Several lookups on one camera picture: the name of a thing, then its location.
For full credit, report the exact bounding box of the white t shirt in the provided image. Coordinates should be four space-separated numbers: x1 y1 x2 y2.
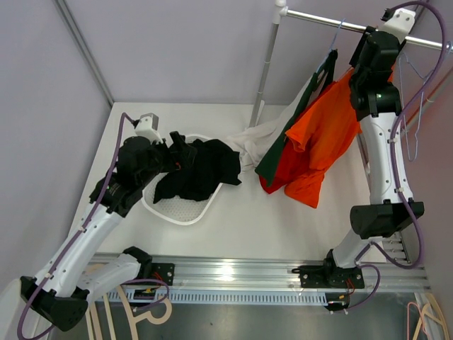
223 79 311 172

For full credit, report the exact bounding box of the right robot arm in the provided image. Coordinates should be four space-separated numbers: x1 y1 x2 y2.
322 28 424 288

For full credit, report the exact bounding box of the orange t shirt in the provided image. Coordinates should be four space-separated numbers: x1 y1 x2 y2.
284 69 361 208

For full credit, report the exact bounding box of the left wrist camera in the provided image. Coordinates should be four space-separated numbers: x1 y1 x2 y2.
134 113 164 143

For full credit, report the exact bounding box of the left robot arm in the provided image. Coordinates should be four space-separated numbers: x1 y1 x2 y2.
20 132 197 332

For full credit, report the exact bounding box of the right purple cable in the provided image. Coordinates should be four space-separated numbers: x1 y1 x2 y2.
353 0 450 312

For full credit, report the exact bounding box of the hangers pile bottom right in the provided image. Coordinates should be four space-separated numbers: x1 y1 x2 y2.
406 293 450 339

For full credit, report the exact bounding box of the metal clothes rack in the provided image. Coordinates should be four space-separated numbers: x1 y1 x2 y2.
243 0 453 142

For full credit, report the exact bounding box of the light blue wire hanger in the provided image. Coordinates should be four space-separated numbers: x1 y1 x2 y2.
397 52 434 162

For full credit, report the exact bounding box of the black t shirt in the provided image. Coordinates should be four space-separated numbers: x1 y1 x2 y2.
153 139 241 204

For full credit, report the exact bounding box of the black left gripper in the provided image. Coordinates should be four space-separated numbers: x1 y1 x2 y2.
137 132 196 188

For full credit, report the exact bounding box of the red t shirt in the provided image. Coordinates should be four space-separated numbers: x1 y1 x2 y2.
256 137 297 194

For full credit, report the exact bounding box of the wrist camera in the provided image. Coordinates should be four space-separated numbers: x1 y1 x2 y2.
379 8 415 41
134 113 164 143

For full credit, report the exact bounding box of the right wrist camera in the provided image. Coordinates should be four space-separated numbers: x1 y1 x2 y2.
379 8 415 41

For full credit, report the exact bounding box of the aluminium mounting rail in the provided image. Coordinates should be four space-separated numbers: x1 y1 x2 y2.
81 253 431 307

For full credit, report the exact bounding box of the white perforated plastic basket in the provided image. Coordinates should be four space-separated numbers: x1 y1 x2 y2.
140 133 224 227

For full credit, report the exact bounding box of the beige hanger on floor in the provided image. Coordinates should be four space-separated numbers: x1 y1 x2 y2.
85 286 173 340

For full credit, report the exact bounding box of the dark green t shirt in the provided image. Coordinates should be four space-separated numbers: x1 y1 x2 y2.
254 49 339 188

